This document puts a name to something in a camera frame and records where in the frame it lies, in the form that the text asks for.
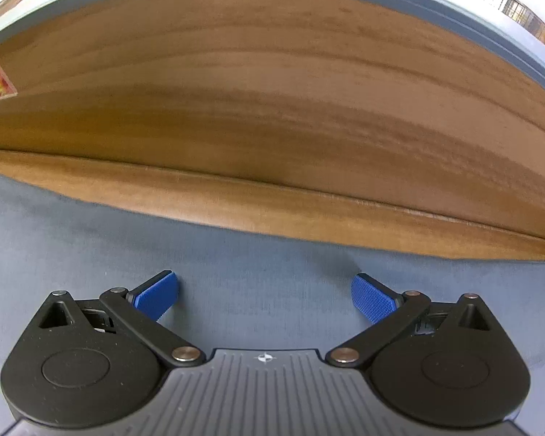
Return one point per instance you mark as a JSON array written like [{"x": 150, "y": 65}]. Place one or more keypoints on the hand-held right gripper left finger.
[{"x": 156, "y": 295}]

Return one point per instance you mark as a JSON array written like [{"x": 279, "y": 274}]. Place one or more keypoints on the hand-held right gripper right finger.
[{"x": 372, "y": 297}]

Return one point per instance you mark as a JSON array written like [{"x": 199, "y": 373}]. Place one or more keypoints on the grey pants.
[{"x": 263, "y": 281}]

